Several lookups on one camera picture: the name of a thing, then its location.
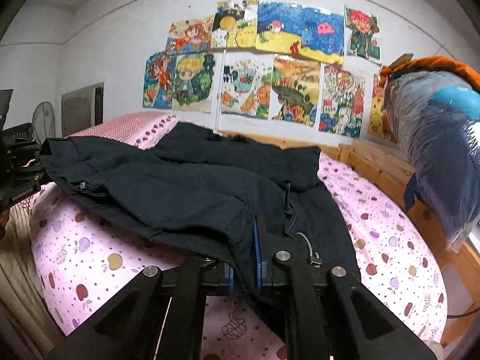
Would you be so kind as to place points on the pink apple-print bedsheet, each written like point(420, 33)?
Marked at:
point(112, 262)

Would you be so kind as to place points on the group of colourful wall drawings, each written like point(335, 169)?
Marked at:
point(285, 26)

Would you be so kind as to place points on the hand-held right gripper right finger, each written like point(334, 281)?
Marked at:
point(257, 262)

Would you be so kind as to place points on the standing fan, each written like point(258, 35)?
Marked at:
point(43, 120)

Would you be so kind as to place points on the clear plastic bag of bedding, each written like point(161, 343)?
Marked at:
point(442, 150)

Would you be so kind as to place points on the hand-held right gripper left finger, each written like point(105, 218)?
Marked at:
point(221, 279)

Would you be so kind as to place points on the black jacket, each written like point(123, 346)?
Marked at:
point(168, 187)

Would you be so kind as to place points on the wooden bed frame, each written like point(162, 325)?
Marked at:
point(375, 157)

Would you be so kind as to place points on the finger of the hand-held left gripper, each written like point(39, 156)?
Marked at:
point(32, 170)
point(32, 150)

